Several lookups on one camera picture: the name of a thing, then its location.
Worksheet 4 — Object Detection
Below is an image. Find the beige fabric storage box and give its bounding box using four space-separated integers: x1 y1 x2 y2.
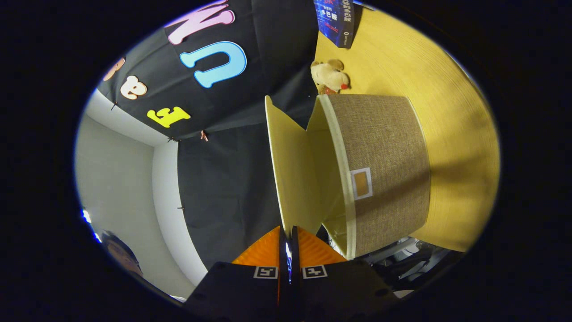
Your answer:
265 93 432 261

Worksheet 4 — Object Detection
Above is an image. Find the person's head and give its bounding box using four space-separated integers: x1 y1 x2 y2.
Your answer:
101 230 144 277

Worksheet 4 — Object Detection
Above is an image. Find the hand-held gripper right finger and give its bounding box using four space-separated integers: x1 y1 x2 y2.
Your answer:
288 225 400 320

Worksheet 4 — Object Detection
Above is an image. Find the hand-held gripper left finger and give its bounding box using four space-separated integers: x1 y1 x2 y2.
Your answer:
184 226 289 317

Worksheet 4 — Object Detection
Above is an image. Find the grey metal frame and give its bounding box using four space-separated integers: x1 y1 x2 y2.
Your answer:
362 237 452 291

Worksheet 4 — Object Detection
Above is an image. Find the black backdrop cloth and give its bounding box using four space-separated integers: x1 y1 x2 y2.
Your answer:
97 0 329 271

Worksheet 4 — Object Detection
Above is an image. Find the tan plush dog toy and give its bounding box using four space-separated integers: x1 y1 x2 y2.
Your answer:
311 59 351 95

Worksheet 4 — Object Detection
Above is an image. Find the dark blue book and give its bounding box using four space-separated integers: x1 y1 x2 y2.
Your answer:
313 0 356 48

